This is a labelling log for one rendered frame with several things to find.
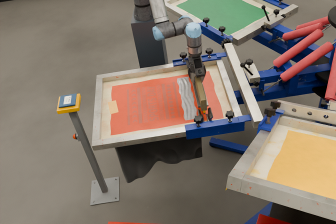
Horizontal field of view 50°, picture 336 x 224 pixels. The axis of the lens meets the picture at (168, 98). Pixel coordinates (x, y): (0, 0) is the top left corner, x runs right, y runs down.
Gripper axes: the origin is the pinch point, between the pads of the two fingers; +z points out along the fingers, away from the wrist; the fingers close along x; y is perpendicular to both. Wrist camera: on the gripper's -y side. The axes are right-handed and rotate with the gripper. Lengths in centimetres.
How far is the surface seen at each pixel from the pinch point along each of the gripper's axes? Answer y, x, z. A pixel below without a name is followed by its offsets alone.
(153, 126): -18.9, 27.5, 9.4
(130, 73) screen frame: 25.5, 38.5, 6.2
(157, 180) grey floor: 13, 36, 105
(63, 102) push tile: 10, 79, 8
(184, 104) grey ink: -6.7, 9.0, 8.6
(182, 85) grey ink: 10.2, 8.2, 9.1
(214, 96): -3.4, -8.3, 9.4
